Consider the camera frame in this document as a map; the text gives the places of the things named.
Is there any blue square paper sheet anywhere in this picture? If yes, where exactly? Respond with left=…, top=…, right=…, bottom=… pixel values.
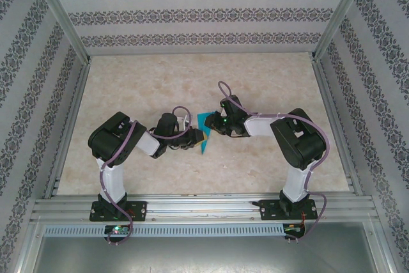
left=196, top=111, right=215, bottom=155

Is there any grey metal tray panel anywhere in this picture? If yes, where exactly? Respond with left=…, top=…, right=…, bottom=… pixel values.
left=14, top=221, right=396, bottom=273

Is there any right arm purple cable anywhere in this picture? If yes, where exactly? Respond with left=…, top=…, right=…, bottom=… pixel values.
left=217, top=81, right=330, bottom=244

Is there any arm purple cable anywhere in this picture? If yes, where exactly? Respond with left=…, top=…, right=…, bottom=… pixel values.
left=99, top=105, right=193, bottom=246
left=217, top=81, right=330, bottom=244

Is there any aluminium mounting rail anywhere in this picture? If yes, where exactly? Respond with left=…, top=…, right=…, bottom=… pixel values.
left=31, top=192, right=375, bottom=222

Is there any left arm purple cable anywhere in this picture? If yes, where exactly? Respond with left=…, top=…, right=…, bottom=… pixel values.
left=99, top=105, right=193, bottom=246

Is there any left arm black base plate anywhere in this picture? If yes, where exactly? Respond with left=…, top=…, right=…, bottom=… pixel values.
left=89, top=201, right=148, bottom=222

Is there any slotted grey cable duct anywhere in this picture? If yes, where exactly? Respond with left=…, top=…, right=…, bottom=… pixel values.
left=43, top=223, right=285, bottom=237

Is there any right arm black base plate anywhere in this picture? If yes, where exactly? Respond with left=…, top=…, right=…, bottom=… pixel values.
left=259, top=199, right=320, bottom=222

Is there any left aluminium side rail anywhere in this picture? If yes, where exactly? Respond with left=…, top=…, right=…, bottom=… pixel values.
left=44, top=58, right=92, bottom=199

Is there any aluminium side rail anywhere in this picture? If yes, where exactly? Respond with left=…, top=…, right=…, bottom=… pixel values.
left=311, top=55, right=364, bottom=196
left=44, top=58, right=92, bottom=199

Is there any right aluminium side rail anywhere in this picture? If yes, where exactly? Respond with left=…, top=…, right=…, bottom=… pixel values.
left=311, top=55, right=364, bottom=196

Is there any right aluminium frame post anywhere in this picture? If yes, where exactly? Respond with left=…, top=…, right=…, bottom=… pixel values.
left=312, top=0, right=374, bottom=61

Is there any aluminium frame post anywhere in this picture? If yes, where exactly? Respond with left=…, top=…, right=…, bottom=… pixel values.
left=27, top=0, right=93, bottom=63
left=312, top=0, right=374, bottom=61

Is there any left aluminium frame post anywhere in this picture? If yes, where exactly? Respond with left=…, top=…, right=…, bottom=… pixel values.
left=27, top=0, right=93, bottom=63

